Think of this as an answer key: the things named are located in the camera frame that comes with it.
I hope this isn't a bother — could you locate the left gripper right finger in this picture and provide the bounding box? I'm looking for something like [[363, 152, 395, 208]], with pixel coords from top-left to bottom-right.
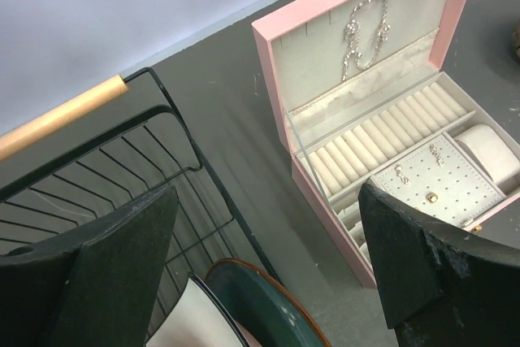
[[358, 184, 519, 346]]

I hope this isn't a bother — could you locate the small gold earring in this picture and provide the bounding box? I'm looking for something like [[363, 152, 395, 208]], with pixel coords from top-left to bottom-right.
[[425, 192, 439, 204]]

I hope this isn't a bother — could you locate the silver rhinestone necklace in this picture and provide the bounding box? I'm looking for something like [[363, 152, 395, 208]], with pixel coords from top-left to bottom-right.
[[340, 0, 393, 83]]

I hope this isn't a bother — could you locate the silver drop earring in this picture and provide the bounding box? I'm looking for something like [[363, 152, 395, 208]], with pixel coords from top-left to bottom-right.
[[394, 164, 410, 185], [428, 145, 444, 167]]

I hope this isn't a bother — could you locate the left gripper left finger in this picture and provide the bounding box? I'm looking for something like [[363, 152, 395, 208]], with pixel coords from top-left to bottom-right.
[[1, 184, 179, 346]]

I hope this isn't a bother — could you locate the small beige pillow block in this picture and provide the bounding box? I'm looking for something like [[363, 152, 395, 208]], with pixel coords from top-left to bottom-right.
[[454, 124, 519, 184]]

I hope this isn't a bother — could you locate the black wire basket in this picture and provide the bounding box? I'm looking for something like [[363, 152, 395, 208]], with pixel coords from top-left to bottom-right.
[[0, 67, 281, 340]]

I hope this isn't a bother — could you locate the pink jewelry box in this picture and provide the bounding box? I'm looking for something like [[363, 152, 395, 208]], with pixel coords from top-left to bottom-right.
[[252, 0, 519, 288]]

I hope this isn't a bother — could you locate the cream dark rimmed plate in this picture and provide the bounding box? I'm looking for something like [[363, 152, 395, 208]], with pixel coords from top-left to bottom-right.
[[146, 272, 249, 347]]

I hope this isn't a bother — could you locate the dark teal plate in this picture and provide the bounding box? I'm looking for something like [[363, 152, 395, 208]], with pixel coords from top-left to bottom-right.
[[205, 258, 331, 346]]

